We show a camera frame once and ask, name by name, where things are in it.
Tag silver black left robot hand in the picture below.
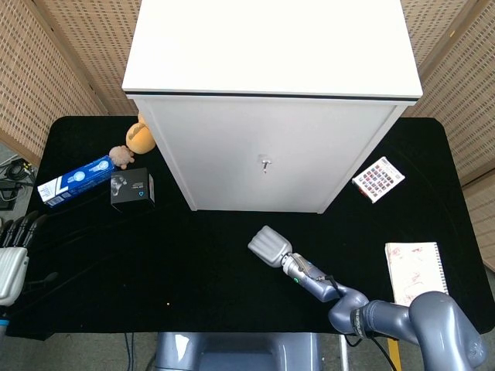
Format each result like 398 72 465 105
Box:
0 210 60 308

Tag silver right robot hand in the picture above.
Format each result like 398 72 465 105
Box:
247 226 292 268

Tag large white box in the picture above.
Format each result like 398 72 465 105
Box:
121 0 424 216

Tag black velvet tablecloth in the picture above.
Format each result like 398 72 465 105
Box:
5 114 495 342

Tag blue rectangular carton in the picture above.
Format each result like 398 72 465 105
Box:
37 155 118 209

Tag grey robot torso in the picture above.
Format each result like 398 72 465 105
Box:
148 331 325 371

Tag black product box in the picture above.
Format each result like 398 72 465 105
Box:
110 167 156 214

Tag spiral notebook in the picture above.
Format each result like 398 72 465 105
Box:
384 241 450 307

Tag small beige plush toy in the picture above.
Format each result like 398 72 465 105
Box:
108 145 135 170

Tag yellow plush toy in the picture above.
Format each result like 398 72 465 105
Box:
125 113 157 155

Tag woven folding screen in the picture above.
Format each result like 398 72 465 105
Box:
0 0 141 168
400 0 495 274

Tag black floor cables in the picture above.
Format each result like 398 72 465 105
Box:
0 154 39 212

